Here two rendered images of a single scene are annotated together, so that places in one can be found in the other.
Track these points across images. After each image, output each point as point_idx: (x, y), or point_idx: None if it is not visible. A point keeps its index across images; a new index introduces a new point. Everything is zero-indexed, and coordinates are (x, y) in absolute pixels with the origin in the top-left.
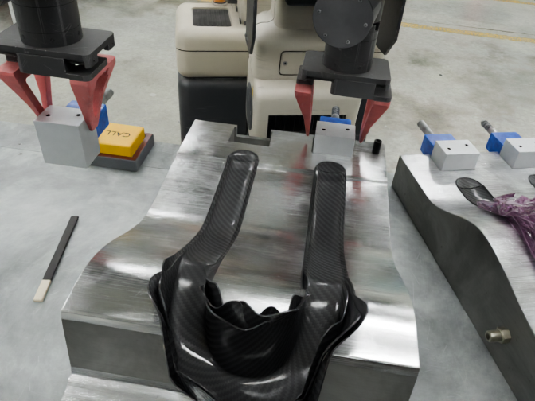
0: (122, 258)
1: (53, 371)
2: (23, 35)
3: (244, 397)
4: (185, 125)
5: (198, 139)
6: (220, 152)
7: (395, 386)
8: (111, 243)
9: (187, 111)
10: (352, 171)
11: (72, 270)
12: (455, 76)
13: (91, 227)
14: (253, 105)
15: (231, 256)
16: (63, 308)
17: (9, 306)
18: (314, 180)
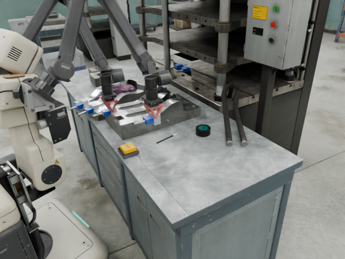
0: (170, 102)
1: (183, 126)
2: (157, 96)
3: None
4: (30, 241)
5: (128, 121)
6: (130, 117)
7: None
8: (168, 106)
9: (27, 233)
10: (118, 107)
11: (167, 135)
12: None
13: (156, 140)
14: (61, 163)
15: None
16: (181, 100)
17: (181, 135)
18: (126, 109)
